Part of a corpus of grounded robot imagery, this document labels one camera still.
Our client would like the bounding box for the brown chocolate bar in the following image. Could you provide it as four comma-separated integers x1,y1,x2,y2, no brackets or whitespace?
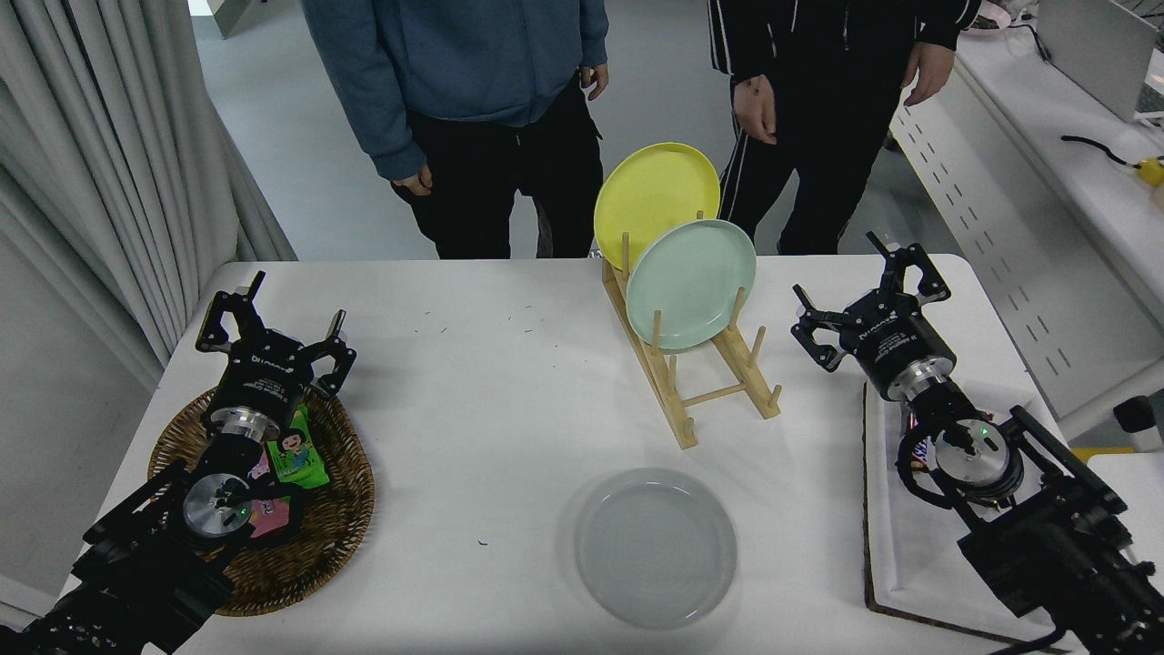
900,409,933,472

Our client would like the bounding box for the wooden plate rack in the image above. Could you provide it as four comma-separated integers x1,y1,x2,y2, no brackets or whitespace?
602,211,783,450

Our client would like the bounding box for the small white table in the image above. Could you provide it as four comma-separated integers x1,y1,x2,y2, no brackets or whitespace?
1087,452,1164,565

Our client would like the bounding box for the person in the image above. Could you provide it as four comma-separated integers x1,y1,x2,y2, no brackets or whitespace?
300,0,610,260
707,0,983,256

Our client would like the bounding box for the gray plate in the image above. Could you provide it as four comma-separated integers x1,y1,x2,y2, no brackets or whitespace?
573,468,738,630

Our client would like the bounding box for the mint green plate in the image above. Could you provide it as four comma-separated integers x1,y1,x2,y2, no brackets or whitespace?
625,218,758,351

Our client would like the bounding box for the pink snack packet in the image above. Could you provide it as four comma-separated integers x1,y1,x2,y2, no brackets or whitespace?
244,450,292,539

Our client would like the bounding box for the pink bowl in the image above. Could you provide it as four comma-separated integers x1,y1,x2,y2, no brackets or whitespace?
964,0,1013,37

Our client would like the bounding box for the gray laptop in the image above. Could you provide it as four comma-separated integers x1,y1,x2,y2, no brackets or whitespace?
1037,0,1164,124

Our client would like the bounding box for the gray curtain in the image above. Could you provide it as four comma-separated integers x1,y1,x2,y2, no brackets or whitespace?
0,0,297,392

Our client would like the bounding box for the brown wicker basket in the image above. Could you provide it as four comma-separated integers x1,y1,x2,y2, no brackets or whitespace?
147,387,376,618

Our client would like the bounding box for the black cable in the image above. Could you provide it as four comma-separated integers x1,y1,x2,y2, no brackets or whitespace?
1060,135,1138,169

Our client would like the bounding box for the long white desk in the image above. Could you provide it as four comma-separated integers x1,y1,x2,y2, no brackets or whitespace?
889,0,1164,442

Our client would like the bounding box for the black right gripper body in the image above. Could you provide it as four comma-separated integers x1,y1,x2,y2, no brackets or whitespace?
846,305,957,400

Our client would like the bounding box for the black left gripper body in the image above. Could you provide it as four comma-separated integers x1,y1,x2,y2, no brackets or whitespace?
207,338,316,433

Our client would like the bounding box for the white rectangular tray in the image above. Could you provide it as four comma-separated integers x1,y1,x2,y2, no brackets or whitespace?
862,378,1092,647

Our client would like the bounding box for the green snack packet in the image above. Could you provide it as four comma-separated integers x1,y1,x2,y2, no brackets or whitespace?
266,407,330,490

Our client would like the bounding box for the yellow plate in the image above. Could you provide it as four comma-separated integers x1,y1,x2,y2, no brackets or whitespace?
594,142,722,272

